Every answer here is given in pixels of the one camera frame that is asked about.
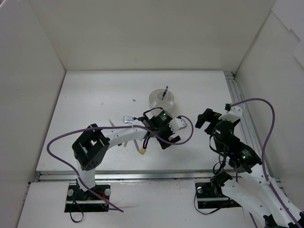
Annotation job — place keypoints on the white round compartment container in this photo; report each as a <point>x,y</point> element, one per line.
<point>156,99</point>

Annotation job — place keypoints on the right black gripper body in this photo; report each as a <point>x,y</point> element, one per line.
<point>211,118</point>

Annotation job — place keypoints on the tan eraser block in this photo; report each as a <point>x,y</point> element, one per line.
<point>142,151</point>

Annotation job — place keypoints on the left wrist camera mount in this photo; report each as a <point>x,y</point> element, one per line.
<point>177,124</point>

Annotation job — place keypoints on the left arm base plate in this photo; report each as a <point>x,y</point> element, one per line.
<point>79,201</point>

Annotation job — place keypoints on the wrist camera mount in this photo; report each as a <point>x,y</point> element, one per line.
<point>233,113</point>
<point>177,124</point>

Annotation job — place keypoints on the grey clear pen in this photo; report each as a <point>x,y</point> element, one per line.
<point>111,123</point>

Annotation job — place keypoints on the clear blue-capped glue bottle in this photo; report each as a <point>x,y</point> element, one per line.
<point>129,119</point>

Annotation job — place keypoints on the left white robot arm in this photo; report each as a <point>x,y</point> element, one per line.
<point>91,146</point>

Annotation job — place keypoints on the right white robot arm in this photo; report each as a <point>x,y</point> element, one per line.
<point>266,202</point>

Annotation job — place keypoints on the purple gel pen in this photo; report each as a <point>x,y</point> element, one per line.
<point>136,145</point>

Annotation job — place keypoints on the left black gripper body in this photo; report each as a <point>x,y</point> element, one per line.
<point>169,137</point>

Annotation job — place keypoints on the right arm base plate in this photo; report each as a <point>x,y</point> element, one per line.
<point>206,198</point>

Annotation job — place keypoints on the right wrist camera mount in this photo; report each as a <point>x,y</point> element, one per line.
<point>233,113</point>

